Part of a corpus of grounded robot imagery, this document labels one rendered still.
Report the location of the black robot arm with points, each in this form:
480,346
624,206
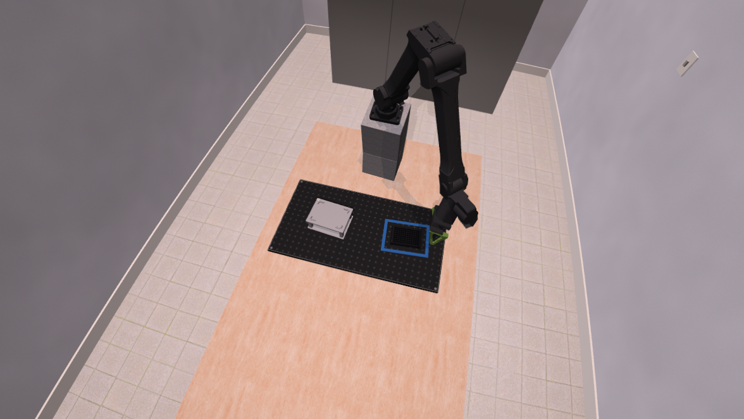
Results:
434,53

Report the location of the blue tape outline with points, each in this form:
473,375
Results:
405,252

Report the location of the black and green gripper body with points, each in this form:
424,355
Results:
437,219

